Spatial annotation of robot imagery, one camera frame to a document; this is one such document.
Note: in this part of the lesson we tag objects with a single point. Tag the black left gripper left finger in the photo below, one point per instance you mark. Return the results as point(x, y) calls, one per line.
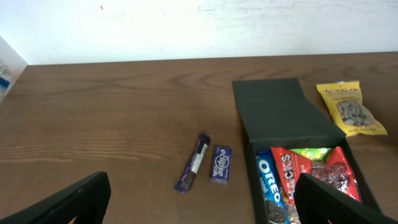
point(85, 201)

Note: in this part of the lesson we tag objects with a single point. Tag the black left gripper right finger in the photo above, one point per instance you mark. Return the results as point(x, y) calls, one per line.
point(317, 202)

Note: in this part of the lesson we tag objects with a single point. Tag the red snack bag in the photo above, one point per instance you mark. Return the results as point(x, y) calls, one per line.
point(335, 172)

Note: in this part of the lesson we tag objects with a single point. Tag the blue Oreo cookie pack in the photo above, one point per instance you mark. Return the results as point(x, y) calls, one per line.
point(274, 201)

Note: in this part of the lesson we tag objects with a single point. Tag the green Haribo gummy bag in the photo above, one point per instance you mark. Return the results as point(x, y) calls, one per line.
point(314, 154)

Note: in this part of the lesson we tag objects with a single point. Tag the dark purple chocolate bar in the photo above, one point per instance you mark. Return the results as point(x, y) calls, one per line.
point(189, 173)

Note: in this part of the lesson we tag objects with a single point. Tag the yellow nut snack bag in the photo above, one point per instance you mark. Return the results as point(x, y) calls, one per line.
point(344, 101)

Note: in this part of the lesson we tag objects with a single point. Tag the blue Eclipse mint pack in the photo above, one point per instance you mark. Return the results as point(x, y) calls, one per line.
point(221, 165)

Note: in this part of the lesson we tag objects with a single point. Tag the dark green open box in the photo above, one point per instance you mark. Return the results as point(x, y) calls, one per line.
point(275, 112)

